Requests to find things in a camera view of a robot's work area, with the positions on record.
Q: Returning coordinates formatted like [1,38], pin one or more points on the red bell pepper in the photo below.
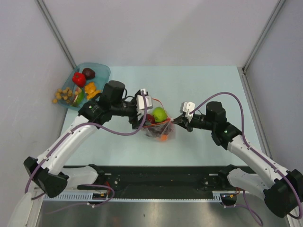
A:
[79,79]

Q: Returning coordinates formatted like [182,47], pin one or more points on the green pear slice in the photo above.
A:
[78,96]

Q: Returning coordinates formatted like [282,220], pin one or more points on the green apple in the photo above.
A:
[159,114]

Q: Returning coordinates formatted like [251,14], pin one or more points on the purple grape bunch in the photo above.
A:
[155,131]

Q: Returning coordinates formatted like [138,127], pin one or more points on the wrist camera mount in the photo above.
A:
[187,108]
[143,100]

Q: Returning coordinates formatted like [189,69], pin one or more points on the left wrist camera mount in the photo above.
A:
[143,100]

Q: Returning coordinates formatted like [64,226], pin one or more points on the teal plastic basket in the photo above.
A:
[101,78]

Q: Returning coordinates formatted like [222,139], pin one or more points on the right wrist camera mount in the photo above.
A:
[187,108]

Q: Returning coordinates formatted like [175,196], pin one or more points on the right corner aluminium post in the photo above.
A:
[265,31]

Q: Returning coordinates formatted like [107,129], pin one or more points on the yellow grape bunch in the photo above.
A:
[64,95]

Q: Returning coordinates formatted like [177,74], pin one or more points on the dark maroon fruit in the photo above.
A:
[88,73]

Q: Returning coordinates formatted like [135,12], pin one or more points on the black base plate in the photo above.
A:
[162,182]

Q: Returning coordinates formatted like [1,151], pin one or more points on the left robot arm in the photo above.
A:
[47,171]

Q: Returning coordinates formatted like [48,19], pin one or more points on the left corner aluminium post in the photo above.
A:
[56,32]

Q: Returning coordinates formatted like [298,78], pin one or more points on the corner aluminium post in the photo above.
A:
[265,31]
[56,32]

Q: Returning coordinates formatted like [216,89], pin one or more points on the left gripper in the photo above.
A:
[134,120]

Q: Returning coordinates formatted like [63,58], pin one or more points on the clear zip top bag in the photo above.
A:
[158,103]

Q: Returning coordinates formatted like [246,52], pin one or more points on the dark red plum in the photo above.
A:
[150,119]

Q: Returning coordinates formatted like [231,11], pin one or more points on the orange yellow fruit cluster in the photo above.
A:
[91,90]

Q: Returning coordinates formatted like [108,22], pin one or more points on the white cable duct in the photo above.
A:
[96,197]

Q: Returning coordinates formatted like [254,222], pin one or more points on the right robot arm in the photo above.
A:
[279,188]

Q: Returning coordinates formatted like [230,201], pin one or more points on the aluminium rail frame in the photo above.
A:
[53,185]

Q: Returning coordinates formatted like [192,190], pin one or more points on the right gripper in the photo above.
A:
[182,121]

